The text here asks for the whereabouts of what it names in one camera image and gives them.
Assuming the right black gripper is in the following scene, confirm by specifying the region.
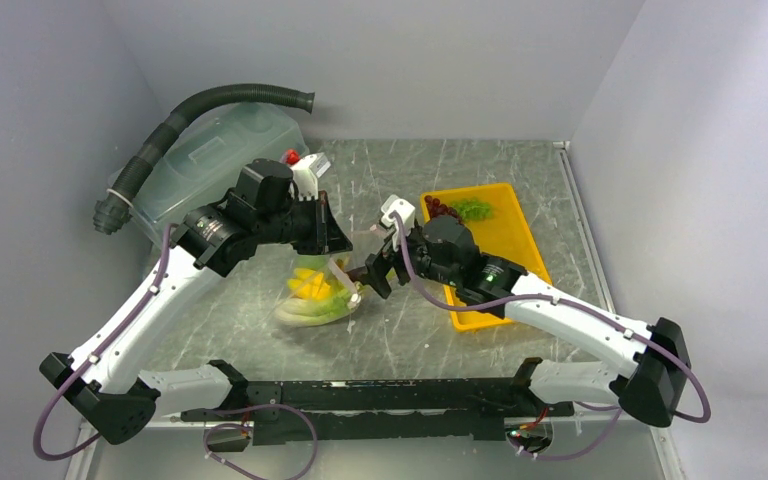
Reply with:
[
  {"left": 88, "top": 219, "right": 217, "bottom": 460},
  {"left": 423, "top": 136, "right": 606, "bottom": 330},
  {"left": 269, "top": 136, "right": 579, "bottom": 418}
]
[{"left": 358, "top": 221, "right": 460, "bottom": 298}]

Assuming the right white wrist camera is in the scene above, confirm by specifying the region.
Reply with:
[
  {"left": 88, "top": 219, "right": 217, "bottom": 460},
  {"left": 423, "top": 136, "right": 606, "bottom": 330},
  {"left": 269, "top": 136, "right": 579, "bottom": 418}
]
[{"left": 379, "top": 194, "right": 416, "bottom": 251}]

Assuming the yellow plastic tray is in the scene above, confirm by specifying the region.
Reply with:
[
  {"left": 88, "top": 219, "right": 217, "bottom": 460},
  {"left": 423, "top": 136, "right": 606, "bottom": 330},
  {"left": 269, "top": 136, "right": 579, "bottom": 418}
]
[{"left": 420, "top": 183, "right": 553, "bottom": 333}]

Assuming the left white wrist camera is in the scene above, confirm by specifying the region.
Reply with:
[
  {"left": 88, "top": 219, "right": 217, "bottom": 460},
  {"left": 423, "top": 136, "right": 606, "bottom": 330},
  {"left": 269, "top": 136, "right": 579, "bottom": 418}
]
[{"left": 281, "top": 149, "right": 331, "bottom": 199}]

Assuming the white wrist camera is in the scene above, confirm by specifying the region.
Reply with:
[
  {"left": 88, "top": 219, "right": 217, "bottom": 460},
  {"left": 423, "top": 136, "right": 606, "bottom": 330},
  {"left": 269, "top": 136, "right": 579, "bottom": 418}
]
[
  {"left": 379, "top": 194, "right": 416, "bottom": 251},
  {"left": 281, "top": 149, "right": 331, "bottom": 199}
]

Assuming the clear lidded storage box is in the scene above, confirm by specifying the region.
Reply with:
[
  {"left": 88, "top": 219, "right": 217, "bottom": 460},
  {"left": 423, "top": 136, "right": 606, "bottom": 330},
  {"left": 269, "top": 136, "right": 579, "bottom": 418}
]
[{"left": 94, "top": 103, "right": 309, "bottom": 246}]

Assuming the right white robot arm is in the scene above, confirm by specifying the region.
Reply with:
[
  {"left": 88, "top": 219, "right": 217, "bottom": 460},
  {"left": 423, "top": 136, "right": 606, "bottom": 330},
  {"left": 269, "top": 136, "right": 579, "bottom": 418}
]
[{"left": 362, "top": 212, "right": 701, "bottom": 428}]

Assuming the clear pink zip top bag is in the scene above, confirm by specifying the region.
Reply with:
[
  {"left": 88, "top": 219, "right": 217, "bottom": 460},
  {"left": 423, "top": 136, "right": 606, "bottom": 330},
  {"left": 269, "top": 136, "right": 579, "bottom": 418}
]
[{"left": 273, "top": 226, "right": 385, "bottom": 328}]

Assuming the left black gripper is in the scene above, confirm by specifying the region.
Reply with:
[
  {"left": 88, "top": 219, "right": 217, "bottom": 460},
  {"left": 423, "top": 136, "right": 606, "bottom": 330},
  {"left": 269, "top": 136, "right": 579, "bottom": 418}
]
[{"left": 256, "top": 190, "right": 353, "bottom": 255}]

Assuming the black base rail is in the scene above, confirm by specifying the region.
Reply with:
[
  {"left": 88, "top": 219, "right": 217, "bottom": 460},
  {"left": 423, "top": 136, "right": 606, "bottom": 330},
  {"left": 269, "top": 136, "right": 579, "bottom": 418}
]
[{"left": 180, "top": 378, "right": 574, "bottom": 446}]

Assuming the green grape bunch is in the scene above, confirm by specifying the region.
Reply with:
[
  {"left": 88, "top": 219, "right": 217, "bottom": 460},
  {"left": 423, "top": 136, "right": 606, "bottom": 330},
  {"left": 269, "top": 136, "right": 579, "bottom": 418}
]
[{"left": 452, "top": 197, "right": 494, "bottom": 223}]

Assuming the purple grape bunch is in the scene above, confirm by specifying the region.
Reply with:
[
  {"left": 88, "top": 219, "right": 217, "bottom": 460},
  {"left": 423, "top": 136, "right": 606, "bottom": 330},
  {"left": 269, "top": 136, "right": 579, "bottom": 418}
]
[{"left": 423, "top": 195, "right": 463, "bottom": 224}]

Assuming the black corrugated hose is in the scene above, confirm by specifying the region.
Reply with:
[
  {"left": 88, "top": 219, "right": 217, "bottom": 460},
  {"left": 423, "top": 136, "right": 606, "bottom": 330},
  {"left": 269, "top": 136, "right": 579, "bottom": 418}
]
[{"left": 92, "top": 83, "right": 316, "bottom": 236}]

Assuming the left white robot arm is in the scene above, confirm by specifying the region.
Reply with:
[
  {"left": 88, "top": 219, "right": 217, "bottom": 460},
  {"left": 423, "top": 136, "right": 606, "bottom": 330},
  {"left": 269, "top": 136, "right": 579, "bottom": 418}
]
[{"left": 40, "top": 154, "right": 352, "bottom": 445}]

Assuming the purple eggplant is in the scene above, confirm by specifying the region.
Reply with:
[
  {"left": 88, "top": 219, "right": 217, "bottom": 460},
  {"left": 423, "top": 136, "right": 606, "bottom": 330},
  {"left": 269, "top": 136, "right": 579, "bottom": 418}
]
[{"left": 346, "top": 266, "right": 368, "bottom": 282}]

